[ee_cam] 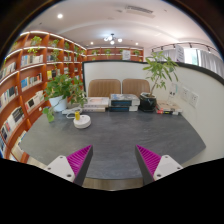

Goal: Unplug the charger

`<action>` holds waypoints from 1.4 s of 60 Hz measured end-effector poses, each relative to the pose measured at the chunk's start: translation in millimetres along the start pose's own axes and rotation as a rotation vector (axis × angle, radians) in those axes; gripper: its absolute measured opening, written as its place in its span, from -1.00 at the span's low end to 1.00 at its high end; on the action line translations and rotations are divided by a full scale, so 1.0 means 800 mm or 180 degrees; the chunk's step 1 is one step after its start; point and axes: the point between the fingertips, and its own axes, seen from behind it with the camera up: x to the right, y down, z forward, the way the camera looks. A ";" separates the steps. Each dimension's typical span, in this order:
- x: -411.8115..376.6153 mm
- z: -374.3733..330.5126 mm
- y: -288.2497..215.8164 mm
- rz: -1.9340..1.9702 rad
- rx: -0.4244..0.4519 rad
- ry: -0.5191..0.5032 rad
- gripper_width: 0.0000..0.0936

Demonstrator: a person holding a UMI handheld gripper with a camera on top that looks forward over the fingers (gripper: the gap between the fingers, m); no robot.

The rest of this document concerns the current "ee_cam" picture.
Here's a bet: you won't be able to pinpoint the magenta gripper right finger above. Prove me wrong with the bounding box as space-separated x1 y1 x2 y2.
135 145 182 185

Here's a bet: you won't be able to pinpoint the yellow charger plug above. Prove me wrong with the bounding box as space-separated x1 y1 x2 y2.
75 111 80 121

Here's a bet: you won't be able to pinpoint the tan chair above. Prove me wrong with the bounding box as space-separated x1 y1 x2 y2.
122 78 150 97
88 79 121 97

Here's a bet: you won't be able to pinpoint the white wall switch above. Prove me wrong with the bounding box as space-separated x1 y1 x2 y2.
181 87 189 102

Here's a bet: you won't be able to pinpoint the left tan chair back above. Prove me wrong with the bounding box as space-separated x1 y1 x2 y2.
88 79 121 97

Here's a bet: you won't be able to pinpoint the green plant in white pot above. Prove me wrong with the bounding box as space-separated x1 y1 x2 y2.
42 74 87 122

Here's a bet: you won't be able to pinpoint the orange wooden bookshelf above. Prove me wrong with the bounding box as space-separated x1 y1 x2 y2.
0 30 86 161

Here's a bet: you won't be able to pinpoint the white round charging base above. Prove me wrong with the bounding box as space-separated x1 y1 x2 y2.
73 115 91 129

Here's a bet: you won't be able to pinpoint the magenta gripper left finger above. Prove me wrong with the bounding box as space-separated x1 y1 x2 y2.
45 145 93 186

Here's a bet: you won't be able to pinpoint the right tan chair back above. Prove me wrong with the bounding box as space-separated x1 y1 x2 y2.
122 78 150 97

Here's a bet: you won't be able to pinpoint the tall plant in black pot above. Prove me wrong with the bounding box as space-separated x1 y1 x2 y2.
139 51 178 112

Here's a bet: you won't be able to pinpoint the white charger cable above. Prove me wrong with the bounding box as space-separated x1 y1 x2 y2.
65 109 83 120

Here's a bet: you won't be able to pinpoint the white power strip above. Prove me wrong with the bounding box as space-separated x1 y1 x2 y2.
62 107 82 115

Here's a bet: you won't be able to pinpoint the dark book stack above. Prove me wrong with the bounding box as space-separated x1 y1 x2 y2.
109 94 140 112

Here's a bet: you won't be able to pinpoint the white book stack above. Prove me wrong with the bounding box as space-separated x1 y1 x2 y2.
83 97 109 112

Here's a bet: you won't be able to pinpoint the books beside wall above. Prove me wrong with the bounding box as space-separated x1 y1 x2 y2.
156 100 183 115

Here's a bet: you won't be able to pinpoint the ceiling chandelier lamp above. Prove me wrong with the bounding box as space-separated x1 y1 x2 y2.
104 34 123 45

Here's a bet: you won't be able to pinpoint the white wall socket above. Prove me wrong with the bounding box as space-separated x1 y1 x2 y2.
189 93 199 107

